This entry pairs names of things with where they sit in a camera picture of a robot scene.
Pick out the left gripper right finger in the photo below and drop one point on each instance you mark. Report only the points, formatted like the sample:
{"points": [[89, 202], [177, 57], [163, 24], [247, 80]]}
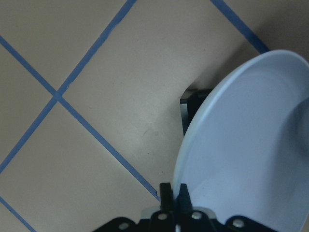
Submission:
{"points": [[184, 201]]}

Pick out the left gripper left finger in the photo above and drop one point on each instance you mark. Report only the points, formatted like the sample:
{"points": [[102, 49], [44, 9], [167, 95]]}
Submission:
{"points": [[166, 197]]}

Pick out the blue plate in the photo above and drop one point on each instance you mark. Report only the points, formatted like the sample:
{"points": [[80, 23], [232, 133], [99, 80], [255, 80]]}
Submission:
{"points": [[246, 151]]}

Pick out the black plate rack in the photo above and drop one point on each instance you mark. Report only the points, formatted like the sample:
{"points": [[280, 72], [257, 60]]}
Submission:
{"points": [[190, 102]]}

